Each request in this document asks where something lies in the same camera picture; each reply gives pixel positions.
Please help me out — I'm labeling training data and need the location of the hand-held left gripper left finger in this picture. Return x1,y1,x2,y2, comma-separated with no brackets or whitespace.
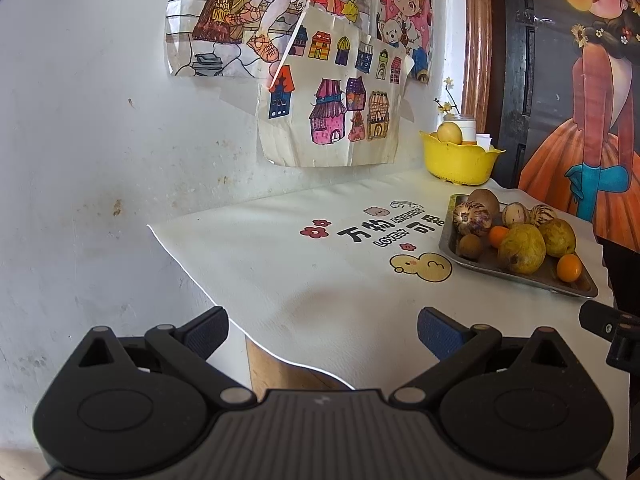
67,306,258,408

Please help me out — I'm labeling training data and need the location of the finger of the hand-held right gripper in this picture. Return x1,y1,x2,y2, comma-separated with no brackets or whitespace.
579,300,640,342
606,322,640,374

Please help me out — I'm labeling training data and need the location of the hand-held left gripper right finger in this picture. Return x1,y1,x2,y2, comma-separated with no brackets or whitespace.
389,306,576,407

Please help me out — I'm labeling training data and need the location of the metal tray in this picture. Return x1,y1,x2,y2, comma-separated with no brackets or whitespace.
439,194,599,298

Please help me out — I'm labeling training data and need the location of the yellow-green pear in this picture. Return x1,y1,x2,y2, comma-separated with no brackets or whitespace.
537,217,577,258

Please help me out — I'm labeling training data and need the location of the large yellow knobby pear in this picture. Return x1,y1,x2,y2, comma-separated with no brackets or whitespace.
497,223,547,275

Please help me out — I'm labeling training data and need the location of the large pale striped pepino melon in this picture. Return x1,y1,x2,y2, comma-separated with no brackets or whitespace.
529,204,558,228

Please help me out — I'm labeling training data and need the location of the dark striped pepino melon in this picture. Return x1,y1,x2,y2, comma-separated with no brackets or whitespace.
452,201,492,237

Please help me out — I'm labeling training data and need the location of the brownish round fruit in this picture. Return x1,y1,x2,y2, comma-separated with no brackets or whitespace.
501,202,530,228

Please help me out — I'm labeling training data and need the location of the large brown round fruit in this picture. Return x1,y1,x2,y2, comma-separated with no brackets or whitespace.
467,188,501,221

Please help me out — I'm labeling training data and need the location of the dark furniture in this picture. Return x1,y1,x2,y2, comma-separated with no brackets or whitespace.
597,235,640,311

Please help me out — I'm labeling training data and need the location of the wooden table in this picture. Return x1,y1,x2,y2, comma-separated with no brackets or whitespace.
245,337,356,392

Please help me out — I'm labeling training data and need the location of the yellow plastic bowl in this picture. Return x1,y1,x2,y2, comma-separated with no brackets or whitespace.
419,130,506,184

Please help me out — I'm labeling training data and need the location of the yellow fruit in bowl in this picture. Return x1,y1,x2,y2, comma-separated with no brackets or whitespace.
436,121,463,145

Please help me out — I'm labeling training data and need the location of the white jar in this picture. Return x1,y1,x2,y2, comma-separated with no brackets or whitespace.
452,115,478,142

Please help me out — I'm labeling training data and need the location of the yellow flower sprig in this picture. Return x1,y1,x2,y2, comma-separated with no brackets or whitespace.
434,76,461,117

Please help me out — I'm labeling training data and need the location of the dark door panel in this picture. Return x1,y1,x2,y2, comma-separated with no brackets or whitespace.
490,0,538,188

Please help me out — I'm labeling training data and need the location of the houses drawing on paper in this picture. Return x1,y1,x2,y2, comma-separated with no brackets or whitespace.
256,2,416,168

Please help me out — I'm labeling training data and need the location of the coloured drawing with fan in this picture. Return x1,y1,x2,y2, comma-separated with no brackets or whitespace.
165,0,381,78

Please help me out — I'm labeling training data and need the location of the coloured drawing with teddy bear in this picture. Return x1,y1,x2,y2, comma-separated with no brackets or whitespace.
375,0,433,83

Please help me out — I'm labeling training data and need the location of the wall poster orange dress figure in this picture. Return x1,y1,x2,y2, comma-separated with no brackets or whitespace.
517,0,640,251

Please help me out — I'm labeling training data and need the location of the brown wooden frame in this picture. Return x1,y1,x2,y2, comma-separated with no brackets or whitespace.
462,0,493,133

